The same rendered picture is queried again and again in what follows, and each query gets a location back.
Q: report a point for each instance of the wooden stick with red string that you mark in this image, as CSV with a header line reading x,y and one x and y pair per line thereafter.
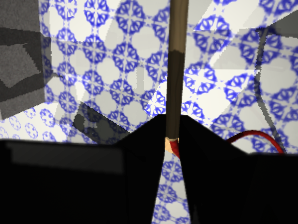
x,y
175,76

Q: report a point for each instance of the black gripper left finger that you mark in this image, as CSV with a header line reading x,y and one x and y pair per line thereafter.
x,y
121,179

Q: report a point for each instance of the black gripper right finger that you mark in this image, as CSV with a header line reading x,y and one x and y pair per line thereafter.
x,y
227,185

